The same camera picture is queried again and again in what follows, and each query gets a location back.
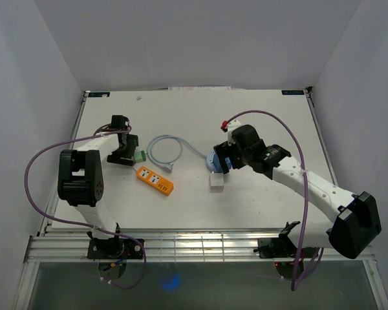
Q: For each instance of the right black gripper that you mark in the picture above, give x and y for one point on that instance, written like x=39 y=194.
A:
x=224 y=150

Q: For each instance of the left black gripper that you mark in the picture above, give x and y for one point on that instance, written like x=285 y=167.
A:
x=114 y=157

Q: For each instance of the green plug adapter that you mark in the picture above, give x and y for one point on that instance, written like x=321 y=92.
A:
x=140 y=156

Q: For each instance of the round light blue power strip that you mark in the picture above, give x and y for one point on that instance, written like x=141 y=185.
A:
x=166 y=149

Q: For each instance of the blue cube socket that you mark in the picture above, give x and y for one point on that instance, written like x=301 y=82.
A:
x=224 y=166

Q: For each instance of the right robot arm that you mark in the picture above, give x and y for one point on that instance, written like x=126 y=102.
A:
x=353 y=219

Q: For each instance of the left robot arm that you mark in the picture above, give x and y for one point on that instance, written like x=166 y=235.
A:
x=80 y=176

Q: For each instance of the orange power strip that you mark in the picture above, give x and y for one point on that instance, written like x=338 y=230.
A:
x=154 y=180

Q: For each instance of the white charger block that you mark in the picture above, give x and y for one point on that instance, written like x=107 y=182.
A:
x=216 y=182

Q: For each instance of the white table board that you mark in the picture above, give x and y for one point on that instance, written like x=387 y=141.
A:
x=249 y=200

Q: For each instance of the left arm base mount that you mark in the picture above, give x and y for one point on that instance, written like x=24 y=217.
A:
x=114 y=249

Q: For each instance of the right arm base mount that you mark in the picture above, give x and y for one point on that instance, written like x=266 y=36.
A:
x=278 y=247

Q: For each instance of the aluminium frame rail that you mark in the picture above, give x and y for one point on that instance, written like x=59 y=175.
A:
x=161 y=247

